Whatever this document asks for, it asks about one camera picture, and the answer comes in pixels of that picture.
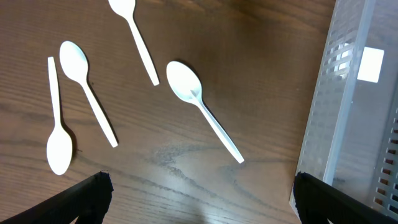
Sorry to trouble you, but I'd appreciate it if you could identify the clear perforated plastic basket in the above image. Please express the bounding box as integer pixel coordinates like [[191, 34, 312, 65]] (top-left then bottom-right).
[[296, 0, 397, 221]]

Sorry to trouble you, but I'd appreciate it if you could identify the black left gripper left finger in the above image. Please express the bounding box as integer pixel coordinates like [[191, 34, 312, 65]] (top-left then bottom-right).
[[2, 171, 114, 224]]

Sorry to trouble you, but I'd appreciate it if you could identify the white plastic spoon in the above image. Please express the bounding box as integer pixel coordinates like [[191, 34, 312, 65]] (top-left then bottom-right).
[[108, 0, 160, 86], [46, 57, 73, 175], [59, 40, 118, 147], [166, 61, 244, 164]]

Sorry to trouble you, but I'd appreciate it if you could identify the white label sticker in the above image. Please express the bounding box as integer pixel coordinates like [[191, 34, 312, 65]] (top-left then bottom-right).
[[357, 47, 384, 83]]

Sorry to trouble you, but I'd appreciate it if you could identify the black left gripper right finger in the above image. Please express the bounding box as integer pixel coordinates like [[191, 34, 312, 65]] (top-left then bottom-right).
[[293, 172, 397, 224]]

